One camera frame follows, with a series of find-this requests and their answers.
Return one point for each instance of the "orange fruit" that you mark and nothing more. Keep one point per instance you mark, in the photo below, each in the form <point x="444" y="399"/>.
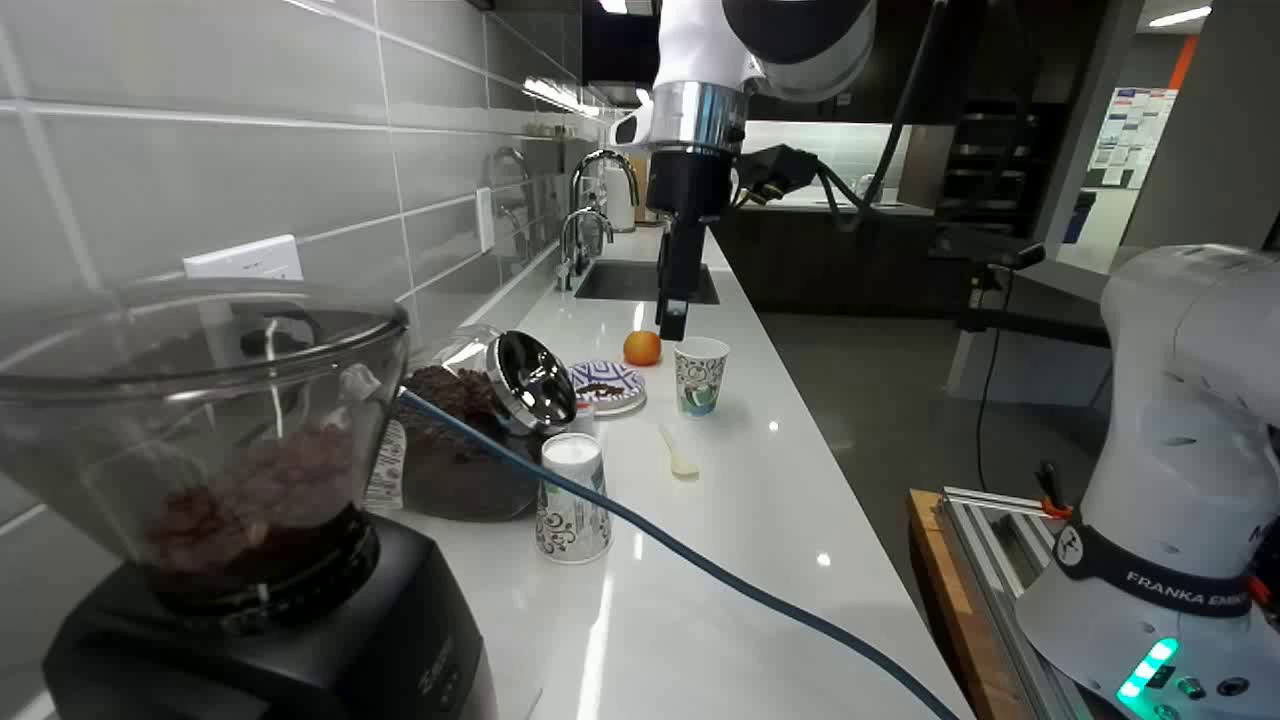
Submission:
<point x="642" y="348"/>

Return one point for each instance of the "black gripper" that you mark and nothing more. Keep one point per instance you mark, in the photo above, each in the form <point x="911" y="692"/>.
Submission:
<point x="685" y="190"/>

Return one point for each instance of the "black coffee grinder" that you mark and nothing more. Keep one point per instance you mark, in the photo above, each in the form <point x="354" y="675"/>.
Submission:
<point x="218" y="436"/>

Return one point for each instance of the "white plastic spoon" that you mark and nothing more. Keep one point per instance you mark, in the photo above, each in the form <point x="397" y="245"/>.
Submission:
<point x="682" y="463"/>

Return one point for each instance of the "chrome sink faucet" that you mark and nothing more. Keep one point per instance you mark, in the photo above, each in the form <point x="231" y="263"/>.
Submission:
<point x="600" y="199"/>

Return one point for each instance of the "white wall outlet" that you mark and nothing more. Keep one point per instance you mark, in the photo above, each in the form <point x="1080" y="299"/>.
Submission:
<point x="271" y="259"/>

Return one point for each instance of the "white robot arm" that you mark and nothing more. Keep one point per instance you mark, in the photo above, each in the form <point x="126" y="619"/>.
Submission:
<point x="1149" y="598"/>

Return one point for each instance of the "white patterned coffee pod near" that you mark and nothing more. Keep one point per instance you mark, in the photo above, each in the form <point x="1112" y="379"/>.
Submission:
<point x="570" y="524"/>

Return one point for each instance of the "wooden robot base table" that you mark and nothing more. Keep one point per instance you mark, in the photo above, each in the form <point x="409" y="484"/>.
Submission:
<point x="959" y="614"/>

